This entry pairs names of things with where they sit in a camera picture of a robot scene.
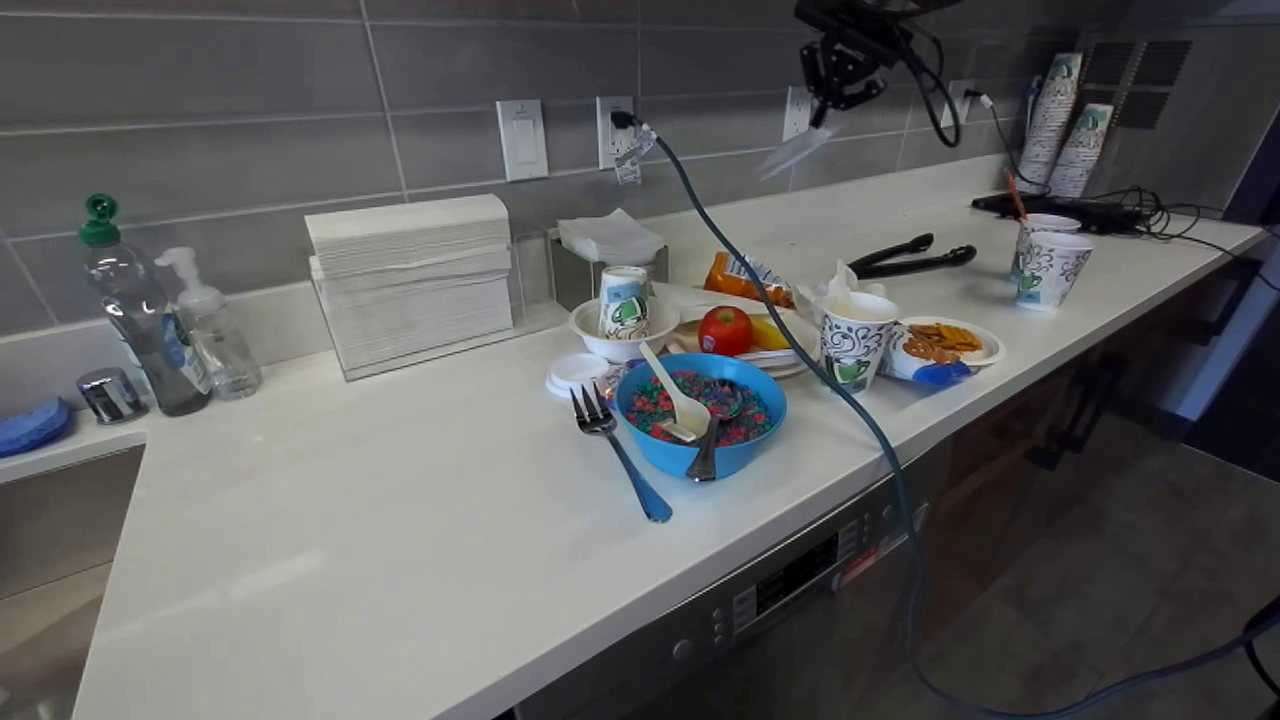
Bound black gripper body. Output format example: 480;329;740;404
797;0;935;112

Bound white plate with orange food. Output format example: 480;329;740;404
883;310;1008;392

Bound white plate with fruit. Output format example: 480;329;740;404
658;278;818;382

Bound metal tissue dispenser box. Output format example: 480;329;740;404
549;232;673;310

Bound crumpled white napkin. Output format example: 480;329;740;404
818;256;872;303

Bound black kitchen tongs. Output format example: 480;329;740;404
844;227;979;285

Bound orange snack packet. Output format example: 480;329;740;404
699;248;801;310

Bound stack of paper cups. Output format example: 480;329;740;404
1015;49;1087;190
1048;99;1121;205

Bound black elongated device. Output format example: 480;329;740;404
969;189;1168;241

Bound small printed paper cup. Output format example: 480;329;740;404
594;258;655;337

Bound blue snack bag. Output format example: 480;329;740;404
909;355;979;400

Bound small white bowl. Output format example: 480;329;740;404
568;291;679;367

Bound white plastic spoon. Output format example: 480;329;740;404
634;337;717;447

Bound blue bowl with cereal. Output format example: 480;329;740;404
613;349;793;485

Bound white rack box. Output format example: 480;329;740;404
300;189;518;382

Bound built-in dishwasher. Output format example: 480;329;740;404
510;456;943;720

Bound clear soap pump bottle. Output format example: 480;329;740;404
156;242;267;404

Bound clear bottle green cap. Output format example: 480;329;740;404
73;189;214;420

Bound small metal object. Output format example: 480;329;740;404
73;363;151;426

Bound blue sponge dish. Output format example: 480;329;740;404
0;392;78;459

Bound kitchen sink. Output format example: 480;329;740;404
0;444;151;720

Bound white wall outlet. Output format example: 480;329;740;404
778;83;818;143
590;91;644;189

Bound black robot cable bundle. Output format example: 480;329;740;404
900;13;969;152

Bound white wall switch plate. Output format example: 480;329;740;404
493;97;554;183

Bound long dark power cable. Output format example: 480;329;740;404
609;106;1280;720

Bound blue handled fork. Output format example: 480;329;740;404
568;379;679;527

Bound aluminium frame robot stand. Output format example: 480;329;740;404
1157;242;1280;444

